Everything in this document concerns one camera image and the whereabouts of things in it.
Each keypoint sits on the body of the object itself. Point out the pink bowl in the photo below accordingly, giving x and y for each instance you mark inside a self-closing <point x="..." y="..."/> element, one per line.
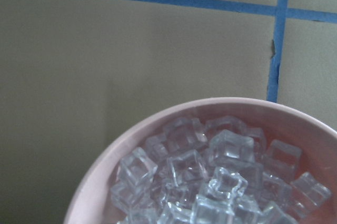
<point x="91" y="203"/>

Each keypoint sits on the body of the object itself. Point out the pile of clear ice cubes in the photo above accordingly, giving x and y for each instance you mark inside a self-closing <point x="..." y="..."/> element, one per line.
<point x="220" y="171"/>

